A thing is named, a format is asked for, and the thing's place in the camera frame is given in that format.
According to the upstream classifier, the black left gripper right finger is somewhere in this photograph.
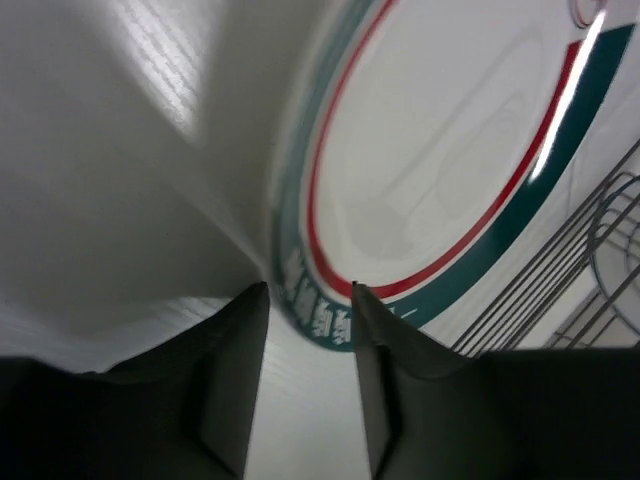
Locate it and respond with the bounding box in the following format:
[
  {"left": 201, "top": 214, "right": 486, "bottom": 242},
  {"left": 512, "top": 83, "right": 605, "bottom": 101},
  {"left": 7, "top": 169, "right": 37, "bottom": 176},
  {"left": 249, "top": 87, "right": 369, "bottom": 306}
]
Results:
[{"left": 352, "top": 283, "right": 639, "bottom": 479}]

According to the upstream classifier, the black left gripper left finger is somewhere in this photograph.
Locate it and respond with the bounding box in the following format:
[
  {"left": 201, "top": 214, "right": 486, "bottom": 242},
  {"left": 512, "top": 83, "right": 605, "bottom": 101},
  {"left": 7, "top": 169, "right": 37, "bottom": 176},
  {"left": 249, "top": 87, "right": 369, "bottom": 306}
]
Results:
[{"left": 1, "top": 282, "right": 270, "bottom": 479}]

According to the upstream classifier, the green red rimmed plate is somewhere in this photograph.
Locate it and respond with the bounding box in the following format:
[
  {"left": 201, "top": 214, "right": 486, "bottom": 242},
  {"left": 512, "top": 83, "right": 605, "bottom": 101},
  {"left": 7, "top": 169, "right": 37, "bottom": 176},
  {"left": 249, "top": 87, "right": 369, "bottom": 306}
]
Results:
[{"left": 269, "top": 1, "right": 639, "bottom": 352}]

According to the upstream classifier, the grey wire dish rack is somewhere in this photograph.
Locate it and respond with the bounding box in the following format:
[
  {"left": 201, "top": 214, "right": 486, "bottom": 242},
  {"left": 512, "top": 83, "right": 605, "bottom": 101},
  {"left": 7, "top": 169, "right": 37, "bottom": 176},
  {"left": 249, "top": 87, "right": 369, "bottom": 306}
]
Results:
[{"left": 453, "top": 143, "right": 639, "bottom": 356}]

